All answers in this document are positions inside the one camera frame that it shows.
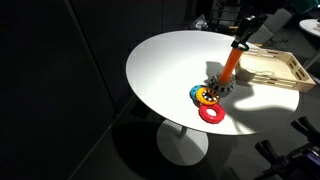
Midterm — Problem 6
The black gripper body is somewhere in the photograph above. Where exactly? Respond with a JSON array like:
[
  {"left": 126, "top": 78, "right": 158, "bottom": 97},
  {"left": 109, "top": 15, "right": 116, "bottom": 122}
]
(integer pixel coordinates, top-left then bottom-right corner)
[{"left": 237, "top": 14, "right": 267, "bottom": 36}]

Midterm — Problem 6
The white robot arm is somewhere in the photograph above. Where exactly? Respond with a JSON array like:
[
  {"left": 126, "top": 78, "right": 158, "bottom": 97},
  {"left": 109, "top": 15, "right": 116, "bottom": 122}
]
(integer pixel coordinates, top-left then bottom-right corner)
[{"left": 231, "top": 0, "right": 319, "bottom": 50}]

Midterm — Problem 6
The grey lounge chair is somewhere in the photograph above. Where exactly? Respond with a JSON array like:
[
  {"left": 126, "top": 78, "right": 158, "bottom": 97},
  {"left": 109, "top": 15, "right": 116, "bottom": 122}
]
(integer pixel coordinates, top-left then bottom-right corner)
[{"left": 258, "top": 8, "right": 292, "bottom": 43}]

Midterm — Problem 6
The wooden tray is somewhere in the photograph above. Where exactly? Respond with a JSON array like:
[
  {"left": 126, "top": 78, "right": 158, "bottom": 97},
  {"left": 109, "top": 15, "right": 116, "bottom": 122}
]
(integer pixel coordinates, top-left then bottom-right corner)
[{"left": 235, "top": 48, "right": 316, "bottom": 92}]

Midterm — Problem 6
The black stand with knobs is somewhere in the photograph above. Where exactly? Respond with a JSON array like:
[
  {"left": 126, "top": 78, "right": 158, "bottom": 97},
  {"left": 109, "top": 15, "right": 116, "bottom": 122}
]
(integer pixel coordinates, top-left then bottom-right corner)
[{"left": 254, "top": 116, "right": 320, "bottom": 180}]

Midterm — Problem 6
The orange ring holder post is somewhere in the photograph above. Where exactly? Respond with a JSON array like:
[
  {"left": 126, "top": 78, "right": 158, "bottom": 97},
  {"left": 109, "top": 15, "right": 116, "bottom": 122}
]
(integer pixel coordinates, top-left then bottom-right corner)
[{"left": 219, "top": 48, "right": 242, "bottom": 84}]

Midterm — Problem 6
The black white striped base ring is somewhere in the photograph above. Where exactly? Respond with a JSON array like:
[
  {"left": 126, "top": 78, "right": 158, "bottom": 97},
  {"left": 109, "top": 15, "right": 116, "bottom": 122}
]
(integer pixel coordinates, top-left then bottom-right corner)
[{"left": 208, "top": 74, "right": 236, "bottom": 98}]

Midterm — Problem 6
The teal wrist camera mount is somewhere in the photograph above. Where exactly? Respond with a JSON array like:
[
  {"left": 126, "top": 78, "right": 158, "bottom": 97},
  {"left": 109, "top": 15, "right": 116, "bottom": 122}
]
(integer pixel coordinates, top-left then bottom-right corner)
[{"left": 290, "top": 0, "right": 319, "bottom": 15}]

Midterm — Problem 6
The white round pedestal table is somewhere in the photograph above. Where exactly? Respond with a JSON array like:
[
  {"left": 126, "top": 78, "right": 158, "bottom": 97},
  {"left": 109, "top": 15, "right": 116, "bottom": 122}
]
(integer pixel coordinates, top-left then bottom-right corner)
[{"left": 126, "top": 31, "right": 299, "bottom": 166}]

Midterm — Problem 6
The blue toy ring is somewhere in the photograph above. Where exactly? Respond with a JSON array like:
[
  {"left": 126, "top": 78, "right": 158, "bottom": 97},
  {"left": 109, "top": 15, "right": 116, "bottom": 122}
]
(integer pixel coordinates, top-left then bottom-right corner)
[{"left": 189, "top": 84, "right": 208, "bottom": 101}]

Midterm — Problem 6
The yellow orange toy ring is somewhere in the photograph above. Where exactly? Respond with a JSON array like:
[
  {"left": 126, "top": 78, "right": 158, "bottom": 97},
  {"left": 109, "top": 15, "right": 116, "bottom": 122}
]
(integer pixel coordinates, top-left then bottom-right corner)
[{"left": 195, "top": 86, "right": 221, "bottom": 107}]

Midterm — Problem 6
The red toy ring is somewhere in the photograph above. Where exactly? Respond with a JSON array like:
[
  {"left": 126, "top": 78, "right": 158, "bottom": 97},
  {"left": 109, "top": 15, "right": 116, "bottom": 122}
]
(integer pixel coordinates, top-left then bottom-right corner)
[{"left": 198, "top": 103, "right": 226, "bottom": 125}]

